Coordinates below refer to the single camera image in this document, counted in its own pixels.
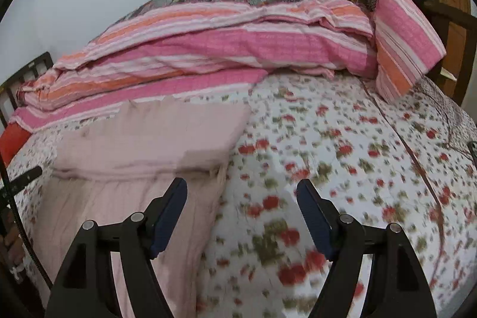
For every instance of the dark wooden headboard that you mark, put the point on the dark wooden headboard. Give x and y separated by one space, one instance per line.
447 10

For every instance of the floral bed sheet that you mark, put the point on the floral bed sheet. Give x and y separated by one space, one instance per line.
335 154

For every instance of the pink striped quilt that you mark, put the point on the pink striped quilt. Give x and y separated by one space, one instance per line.
223 46

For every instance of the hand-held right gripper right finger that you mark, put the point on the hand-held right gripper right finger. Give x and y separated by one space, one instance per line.
315 217

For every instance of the pink striped pillow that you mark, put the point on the pink striped pillow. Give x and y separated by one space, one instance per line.
406 35

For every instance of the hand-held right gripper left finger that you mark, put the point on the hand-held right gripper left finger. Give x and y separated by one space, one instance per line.
169 213

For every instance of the orange red cushion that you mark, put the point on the orange red cushion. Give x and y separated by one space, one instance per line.
13 139

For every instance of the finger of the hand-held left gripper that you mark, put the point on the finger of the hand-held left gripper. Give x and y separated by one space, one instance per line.
26 178

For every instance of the pink knit garment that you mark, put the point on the pink knit garment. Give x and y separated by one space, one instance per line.
149 139

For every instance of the person's left hand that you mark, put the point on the person's left hand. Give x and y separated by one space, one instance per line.
13 247

